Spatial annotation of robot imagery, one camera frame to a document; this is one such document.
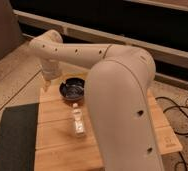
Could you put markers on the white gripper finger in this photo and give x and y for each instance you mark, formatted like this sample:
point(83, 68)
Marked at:
point(46, 85)

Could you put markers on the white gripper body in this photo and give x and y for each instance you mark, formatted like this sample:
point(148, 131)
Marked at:
point(50, 69)

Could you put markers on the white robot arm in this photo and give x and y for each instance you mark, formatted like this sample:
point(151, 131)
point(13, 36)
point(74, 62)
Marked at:
point(116, 97)

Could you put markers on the black bowl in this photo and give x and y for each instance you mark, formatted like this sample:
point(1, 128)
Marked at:
point(72, 89)

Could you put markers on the clear plastic bottle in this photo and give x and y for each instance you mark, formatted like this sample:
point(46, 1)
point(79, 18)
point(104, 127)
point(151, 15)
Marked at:
point(78, 120)

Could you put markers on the grey sofa corner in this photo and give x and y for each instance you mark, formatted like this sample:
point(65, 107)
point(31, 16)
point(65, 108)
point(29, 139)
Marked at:
point(10, 32)

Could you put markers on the dark grey floor mat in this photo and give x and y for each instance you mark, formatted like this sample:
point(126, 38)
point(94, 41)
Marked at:
point(18, 130)

